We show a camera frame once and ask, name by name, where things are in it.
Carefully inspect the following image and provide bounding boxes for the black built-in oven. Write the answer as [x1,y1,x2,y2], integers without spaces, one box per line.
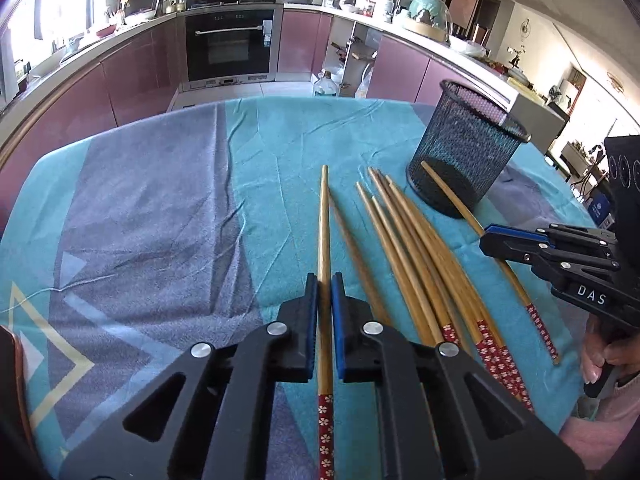
[184,6,277,82]

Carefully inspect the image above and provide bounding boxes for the teal grey tablecloth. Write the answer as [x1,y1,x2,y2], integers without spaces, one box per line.
[1,96,592,477]

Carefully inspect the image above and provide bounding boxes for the pink sleeve forearm right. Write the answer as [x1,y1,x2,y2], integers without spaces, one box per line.
[560,376,639,470]

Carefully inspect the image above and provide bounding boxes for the right hand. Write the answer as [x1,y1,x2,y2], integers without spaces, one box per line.
[580,314,640,385]

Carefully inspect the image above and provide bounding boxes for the black mesh utensil holder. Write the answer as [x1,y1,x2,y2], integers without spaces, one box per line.
[406,79,530,219]

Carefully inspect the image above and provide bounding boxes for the wooden chopstick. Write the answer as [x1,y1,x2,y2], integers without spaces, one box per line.
[366,167,507,386]
[329,194,393,325]
[371,196,459,344]
[355,181,436,347]
[420,160,562,365]
[383,176,534,412]
[368,168,533,408]

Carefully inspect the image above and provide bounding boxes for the green covered appliance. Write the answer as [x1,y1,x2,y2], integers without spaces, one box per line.
[408,0,451,35]

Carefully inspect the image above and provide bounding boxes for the mauve kitchen cabinets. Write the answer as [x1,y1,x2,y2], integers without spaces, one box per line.
[0,8,482,172]

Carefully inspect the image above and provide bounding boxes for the oil bottle on floor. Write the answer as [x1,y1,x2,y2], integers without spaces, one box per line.
[312,70,340,96]

